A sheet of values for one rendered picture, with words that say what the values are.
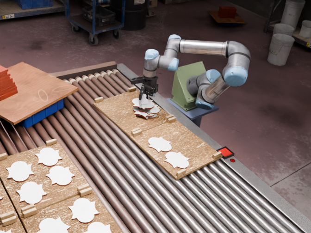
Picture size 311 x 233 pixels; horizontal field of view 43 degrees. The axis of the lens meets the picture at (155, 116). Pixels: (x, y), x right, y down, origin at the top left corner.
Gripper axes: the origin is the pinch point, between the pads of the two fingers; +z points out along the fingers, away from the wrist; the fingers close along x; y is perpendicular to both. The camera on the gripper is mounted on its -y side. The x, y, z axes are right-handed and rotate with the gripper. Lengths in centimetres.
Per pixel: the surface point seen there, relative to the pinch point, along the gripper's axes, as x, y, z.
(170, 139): -13.9, 26.1, 8.5
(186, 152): -19.6, 38.7, 8.4
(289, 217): -35, 100, 10
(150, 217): -71, 42, 10
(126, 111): -3.3, -9.7, 8.5
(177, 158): -28.7, 36.6, 7.6
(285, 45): 342, 46, 71
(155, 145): -24.8, 21.7, 7.6
